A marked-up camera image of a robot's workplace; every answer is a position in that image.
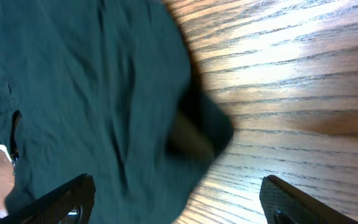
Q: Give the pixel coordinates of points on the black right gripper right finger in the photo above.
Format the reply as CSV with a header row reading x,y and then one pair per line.
x,y
283,203

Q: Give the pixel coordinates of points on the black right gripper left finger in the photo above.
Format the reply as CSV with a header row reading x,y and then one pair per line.
x,y
72,202

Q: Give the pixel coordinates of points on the black shorts patterned lining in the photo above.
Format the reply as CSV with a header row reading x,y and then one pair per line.
x,y
93,87

